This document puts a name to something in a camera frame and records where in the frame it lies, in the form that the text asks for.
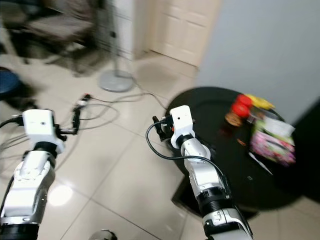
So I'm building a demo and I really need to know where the brown cushioned chair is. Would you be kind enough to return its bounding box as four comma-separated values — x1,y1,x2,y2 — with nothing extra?
25,0,101,68

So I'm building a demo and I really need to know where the black plug with red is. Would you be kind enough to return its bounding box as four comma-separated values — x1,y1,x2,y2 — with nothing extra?
76,93,93,109

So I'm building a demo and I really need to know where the grey fan stand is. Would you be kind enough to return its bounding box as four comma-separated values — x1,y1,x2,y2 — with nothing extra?
99,0,135,93

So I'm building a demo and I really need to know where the brown round jar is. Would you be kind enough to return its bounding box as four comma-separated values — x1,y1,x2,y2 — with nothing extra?
224,110,243,127

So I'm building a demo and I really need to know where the blue round stool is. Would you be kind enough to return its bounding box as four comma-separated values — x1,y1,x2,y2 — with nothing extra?
0,69,23,98

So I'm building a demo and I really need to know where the cream panel door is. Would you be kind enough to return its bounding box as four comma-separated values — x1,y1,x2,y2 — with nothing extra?
150,0,223,67

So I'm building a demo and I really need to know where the silver knife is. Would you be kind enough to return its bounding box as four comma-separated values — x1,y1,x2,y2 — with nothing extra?
249,151,276,176

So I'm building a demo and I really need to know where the yellow packet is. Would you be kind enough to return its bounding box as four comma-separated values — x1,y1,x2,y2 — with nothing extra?
247,93,277,111

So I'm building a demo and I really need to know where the grey robot left leg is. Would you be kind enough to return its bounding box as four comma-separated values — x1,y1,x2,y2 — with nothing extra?
89,229,118,240

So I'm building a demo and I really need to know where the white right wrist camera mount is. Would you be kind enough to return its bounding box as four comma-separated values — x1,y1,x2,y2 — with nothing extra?
168,104,196,150

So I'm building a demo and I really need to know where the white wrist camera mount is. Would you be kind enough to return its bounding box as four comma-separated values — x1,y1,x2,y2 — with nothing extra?
22,108,65,144
168,104,196,150

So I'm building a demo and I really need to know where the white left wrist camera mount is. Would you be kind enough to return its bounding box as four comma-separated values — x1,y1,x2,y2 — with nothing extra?
22,108,65,144

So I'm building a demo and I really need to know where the thin black floor cable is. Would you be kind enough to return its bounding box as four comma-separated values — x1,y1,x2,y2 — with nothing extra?
87,75,171,112

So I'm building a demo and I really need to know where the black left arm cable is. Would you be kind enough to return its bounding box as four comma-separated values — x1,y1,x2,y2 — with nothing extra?
0,115,26,128

